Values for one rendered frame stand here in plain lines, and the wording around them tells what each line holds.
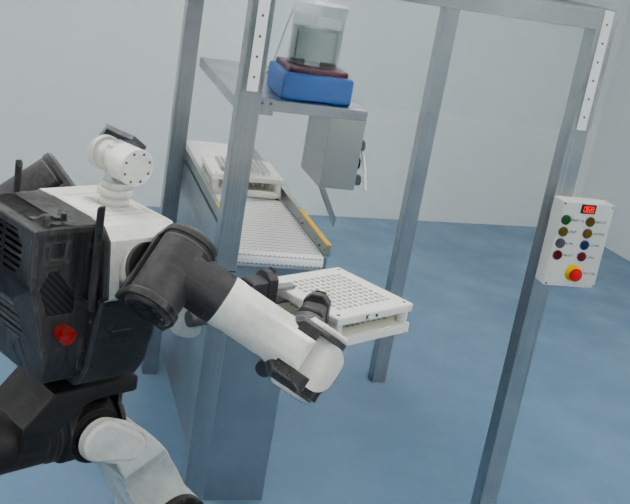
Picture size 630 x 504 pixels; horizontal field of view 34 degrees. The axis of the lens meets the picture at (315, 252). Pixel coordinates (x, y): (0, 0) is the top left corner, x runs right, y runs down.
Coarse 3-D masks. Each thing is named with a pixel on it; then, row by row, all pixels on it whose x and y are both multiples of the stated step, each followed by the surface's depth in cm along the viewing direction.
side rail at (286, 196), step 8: (256, 152) 396; (288, 192) 348; (288, 200) 342; (296, 208) 332; (296, 216) 332; (304, 224) 322; (312, 232) 313; (320, 240) 304; (320, 248) 304; (328, 248) 299
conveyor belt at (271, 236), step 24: (192, 144) 407; (216, 144) 414; (264, 216) 329; (288, 216) 333; (240, 240) 302; (264, 240) 305; (288, 240) 309; (240, 264) 294; (264, 264) 296; (288, 264) 297; (312, 264) 299
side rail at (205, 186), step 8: (192, 160) 368; (192, 168) 366; (200, 168) 359; (200, 176) 350; (200, 184) 348; (208, 184) 341; (208, 192) 334; (208, 200) 333; (216, 200) 324; (216, 208) 319; (216, 216) 318
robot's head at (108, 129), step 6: (108, 126) 183; (102, 132) 183; (108, 132) 183; (114, 132) 182; (120, 132) 180; (126, 132) 179; (96, 138) 181; (120, 138) 184; (126, 138) 180; (132, 138) 178; (90, 144) 181; (132, 144) 182; (138, 144) 179; (90, 162) 182
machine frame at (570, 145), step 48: (192, 0) 366; (192, 48) 372; (240, 96) 269; (240, 144) 274; (432, 144) 408; (576, 144) 299; (240, 192) 278; (528, 288) 313; (528, 336) 317; (192, 432) 300; (192, 480) 305; (480, 480) 335
